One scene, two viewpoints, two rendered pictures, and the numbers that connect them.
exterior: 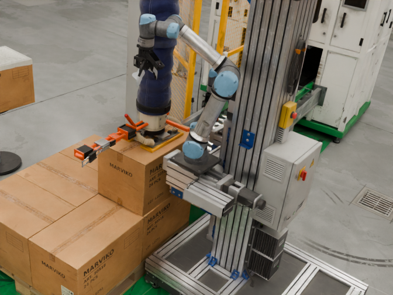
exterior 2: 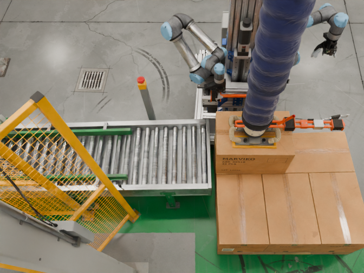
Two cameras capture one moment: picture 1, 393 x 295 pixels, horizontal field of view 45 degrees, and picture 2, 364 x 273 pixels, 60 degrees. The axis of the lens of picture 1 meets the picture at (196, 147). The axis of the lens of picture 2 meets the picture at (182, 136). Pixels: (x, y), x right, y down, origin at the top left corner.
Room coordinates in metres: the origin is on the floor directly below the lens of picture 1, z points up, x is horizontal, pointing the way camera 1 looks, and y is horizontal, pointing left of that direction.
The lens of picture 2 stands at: (3.71, 1.19, 3.21)
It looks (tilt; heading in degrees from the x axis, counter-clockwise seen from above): 62 degrees down; 249
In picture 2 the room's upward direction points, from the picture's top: 9 degrees counter-clockwise
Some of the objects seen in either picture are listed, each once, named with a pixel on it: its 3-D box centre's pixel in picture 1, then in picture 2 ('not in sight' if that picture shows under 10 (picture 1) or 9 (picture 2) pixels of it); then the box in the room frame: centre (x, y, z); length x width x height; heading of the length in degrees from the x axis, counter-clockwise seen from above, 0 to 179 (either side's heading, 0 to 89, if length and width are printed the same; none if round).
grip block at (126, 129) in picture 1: (127, 131); (288, 124); (2.55, 0.44, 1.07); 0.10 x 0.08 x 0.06; 58
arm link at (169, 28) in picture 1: (168, 28); (326, 14); (2.30, 0.21, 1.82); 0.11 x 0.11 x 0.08; 82
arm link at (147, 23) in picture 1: (148, 26); (338, 23); (2.29, 0.31, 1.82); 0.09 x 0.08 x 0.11; 82
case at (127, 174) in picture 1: (149, 161); (251, 143); (2.76, 0.31, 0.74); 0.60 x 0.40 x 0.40; 149
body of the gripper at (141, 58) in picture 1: (144, 57); (330, 44); (2.30, 0.32, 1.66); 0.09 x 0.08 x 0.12; 56
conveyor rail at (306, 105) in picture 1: (275, 131); (90, 129); (3.93, -0.72, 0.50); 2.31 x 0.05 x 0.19; 151
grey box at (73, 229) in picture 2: not in sight; (65, 232); (4.16, 0.57, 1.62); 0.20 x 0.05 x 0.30; 151
